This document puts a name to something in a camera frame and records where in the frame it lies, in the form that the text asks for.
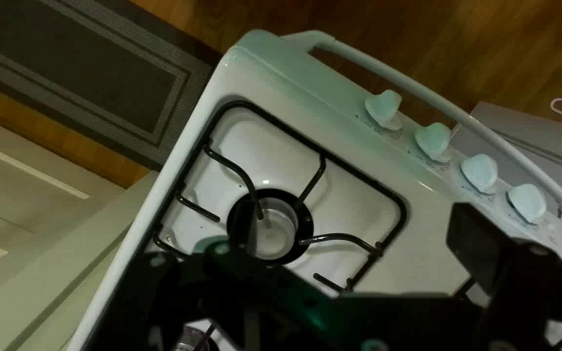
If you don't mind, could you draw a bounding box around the white gas stove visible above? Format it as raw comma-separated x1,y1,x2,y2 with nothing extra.
67,32,562,351

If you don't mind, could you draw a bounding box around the dark grey floor mat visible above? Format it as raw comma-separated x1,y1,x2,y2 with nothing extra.
0,0,221,169

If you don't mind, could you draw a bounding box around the black front right burner grate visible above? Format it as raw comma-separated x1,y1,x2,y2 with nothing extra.
155,102,408,295

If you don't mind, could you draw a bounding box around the white oven door handle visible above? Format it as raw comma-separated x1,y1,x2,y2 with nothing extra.
285,30,562,217

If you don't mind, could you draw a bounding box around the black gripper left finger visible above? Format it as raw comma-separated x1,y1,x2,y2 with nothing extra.
88,250,242,351

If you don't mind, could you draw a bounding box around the white stove knob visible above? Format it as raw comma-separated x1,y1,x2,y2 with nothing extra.
414,124,451,165
508,184,547,225
365,91,402,131
461,155,498,194

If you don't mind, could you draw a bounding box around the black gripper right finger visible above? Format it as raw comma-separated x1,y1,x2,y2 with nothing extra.
447,204,562,351

